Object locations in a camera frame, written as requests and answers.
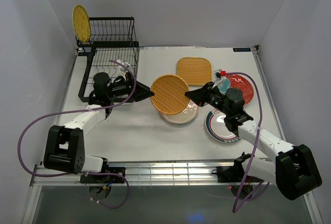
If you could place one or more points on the white plate with green rim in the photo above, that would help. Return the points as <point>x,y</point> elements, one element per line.
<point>215,127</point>

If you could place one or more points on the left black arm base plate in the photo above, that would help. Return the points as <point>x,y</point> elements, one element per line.
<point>108,176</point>

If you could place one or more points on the black wire dish rack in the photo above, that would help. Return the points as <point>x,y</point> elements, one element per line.
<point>110,39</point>

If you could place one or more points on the red and teal floral plate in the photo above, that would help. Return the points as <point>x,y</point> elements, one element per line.
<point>237,81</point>

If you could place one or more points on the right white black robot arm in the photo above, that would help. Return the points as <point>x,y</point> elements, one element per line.
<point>291,168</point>

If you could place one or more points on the orange round woven plate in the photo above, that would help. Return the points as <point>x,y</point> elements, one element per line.
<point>169,94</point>

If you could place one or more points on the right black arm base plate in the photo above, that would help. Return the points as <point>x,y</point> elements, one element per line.
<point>228,174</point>

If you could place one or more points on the blue table label sticker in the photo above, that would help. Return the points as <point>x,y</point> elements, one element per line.
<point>241,50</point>

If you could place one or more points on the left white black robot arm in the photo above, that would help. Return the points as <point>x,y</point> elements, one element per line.
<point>65,148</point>

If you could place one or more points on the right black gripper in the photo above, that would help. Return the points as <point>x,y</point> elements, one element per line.
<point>200,96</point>

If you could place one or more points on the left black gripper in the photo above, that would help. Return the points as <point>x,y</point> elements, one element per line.
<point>142,92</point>

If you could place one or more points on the orange square woven tray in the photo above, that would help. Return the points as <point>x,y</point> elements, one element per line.
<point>195,71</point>

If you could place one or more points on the aluminium frame rail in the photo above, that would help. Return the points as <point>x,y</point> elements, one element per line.
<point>150,174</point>

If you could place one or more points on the green-rimmed round bamboo plate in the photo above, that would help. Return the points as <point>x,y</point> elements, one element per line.
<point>81,24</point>

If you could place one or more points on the pink and cream ceramic plate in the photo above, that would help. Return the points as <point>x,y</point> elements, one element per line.
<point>185,117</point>

